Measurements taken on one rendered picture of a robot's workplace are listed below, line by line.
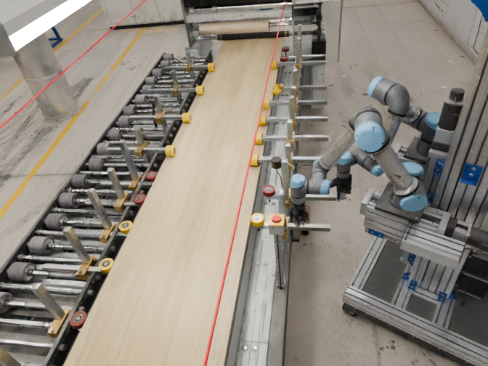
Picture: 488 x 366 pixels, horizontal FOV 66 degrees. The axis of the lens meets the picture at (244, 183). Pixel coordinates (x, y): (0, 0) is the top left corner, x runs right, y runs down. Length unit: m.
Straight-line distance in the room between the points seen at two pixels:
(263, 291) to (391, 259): 1.10
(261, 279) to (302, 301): 0.71
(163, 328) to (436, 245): 1.36
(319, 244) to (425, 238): 1.30
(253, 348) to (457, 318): 1.34
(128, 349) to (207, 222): 0.79
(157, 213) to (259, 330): 0.92
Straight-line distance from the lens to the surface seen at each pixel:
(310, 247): 3.19
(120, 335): 1.94
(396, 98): 2.04
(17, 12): 0.69
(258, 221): 2.16
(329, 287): 2.98
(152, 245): 2.19
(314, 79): 4.71
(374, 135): 1.62
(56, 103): 5.80
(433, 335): 2.66
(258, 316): 2.14
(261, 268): 2.31
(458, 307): 2.83
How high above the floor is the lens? 2.48
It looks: 41 degrees down
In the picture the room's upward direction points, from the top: 8 degrees counter-clockwise
